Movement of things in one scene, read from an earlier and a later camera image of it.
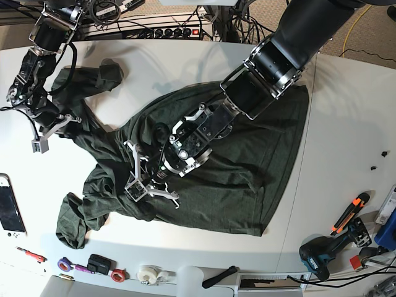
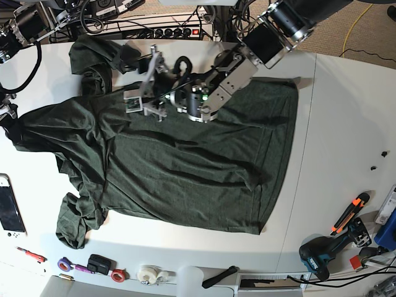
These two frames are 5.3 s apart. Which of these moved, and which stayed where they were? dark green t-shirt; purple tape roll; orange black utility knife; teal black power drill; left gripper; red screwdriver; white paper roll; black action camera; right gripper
Moved: right gripper; dark green t-shirt; left gripper
Stayed: purple tape roll; white paper roll; orange black utility knife; teal black power drill; black action camera; red screwdriver
